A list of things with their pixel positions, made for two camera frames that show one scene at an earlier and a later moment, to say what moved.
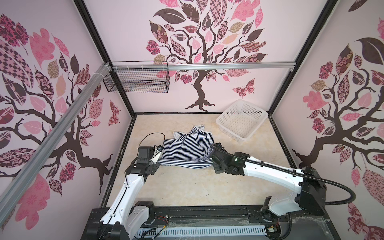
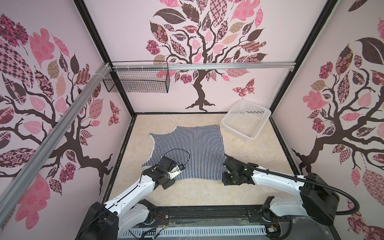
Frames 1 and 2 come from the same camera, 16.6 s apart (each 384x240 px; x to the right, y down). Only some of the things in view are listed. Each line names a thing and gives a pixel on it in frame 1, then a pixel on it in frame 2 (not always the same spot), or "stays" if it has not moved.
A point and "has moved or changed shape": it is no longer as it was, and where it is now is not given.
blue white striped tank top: (193, 149) has moved or changed shape
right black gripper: (217, 171) -> (224, 179)
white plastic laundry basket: (241, 119) stays
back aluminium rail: (199, 66) stays
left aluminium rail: (53, 139) stays
